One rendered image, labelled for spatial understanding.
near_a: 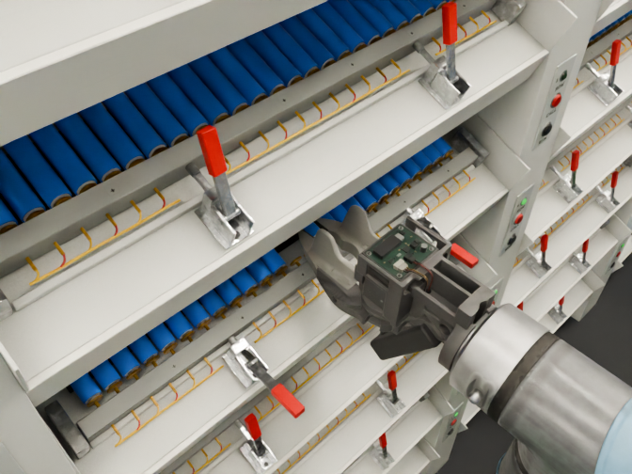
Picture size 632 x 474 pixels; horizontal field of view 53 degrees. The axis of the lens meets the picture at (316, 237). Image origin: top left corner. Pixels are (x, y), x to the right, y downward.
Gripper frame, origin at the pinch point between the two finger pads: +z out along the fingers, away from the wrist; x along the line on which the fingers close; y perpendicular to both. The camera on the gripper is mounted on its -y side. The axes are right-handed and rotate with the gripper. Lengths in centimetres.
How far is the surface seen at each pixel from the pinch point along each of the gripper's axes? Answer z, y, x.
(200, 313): 1.8, -1.9, 14.2
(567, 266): -7, -66, -80
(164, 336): 2.1, -1.8, 18.4
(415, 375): -5, -46, -20
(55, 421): 1.2, -1.3, 30.4
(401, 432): -6, -66, -19
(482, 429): -12, -101, -51
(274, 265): 1.5, -2.2, 4.7
